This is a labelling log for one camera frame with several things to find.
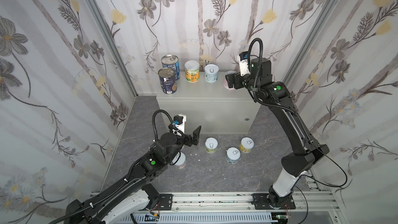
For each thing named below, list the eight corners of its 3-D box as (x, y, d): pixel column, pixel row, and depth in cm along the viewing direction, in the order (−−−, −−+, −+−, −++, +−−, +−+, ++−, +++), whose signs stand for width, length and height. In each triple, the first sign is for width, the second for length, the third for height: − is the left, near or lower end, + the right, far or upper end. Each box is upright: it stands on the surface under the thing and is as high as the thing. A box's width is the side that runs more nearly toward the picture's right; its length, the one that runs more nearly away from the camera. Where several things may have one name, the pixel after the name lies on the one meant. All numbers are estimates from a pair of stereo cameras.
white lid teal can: (226, 164, 89) (228, 160, 84) (225, 151, 93) (226, 146, 89) (239, 164, 89) (241, 160, 84) (237, 151, 94) (239, 147, 89)
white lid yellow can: (240, 153, 92) (242, 149, 88) (238, 140, 97) (240, 136, 93) (253, 153, 92) (255, 149, 88) (250, 140, 97) (252, 136, 93)
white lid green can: (205, 153, 93) (205, 148, 88) (204, 141, 97) (205, 137, 93) (217, 153, 93) (218, 149, 88) (216, 141, 98) (217, 137, 93)
